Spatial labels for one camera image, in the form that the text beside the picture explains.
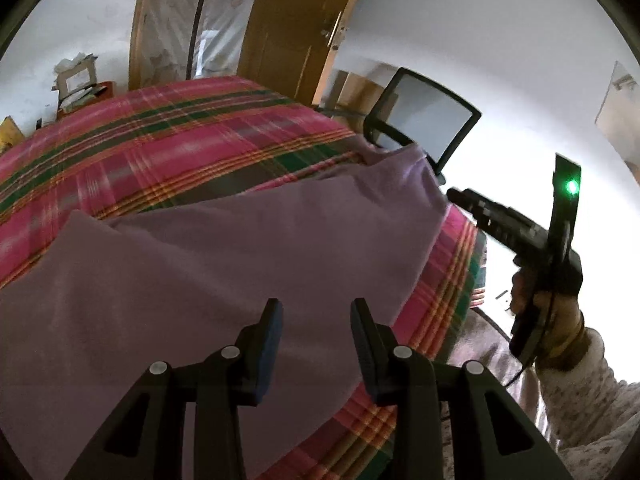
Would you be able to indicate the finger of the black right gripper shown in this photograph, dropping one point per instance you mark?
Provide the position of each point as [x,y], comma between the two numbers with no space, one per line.
[499,221]
[526,249]

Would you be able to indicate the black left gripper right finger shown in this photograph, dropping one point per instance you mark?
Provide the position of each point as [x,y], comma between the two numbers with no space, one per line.
[375,344]

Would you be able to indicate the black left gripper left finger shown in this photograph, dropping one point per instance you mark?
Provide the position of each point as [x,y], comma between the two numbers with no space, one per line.
[258,345]

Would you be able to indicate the purple fleece garment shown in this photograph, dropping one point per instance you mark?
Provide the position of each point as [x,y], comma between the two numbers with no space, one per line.
[111,297]

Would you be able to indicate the right forearm in floral sleeve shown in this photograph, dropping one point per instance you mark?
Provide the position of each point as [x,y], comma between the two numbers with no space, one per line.
[592,415]

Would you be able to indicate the person's right hand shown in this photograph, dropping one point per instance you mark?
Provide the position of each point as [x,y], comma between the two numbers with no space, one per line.
[549,329]

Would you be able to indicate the black mesh office chair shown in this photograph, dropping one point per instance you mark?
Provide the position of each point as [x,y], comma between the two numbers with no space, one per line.
[414,109]

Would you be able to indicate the pink green plaid bed cover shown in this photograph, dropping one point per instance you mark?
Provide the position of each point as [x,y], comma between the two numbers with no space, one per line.
[180,143]

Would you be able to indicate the brown wooden room door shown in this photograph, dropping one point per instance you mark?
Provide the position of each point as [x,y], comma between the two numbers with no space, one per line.
[290,45]

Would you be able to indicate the red basket with boxes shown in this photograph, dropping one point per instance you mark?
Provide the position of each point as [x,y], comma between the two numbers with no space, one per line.
[99,92]

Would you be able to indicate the yellow gift bag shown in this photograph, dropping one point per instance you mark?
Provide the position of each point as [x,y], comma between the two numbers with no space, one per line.
[10,135]

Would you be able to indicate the cardboard box with label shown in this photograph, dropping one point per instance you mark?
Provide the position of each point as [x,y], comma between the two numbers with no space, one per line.
[76,75]

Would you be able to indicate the sliding glass door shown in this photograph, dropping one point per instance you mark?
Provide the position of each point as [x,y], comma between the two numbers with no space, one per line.
[176,40]

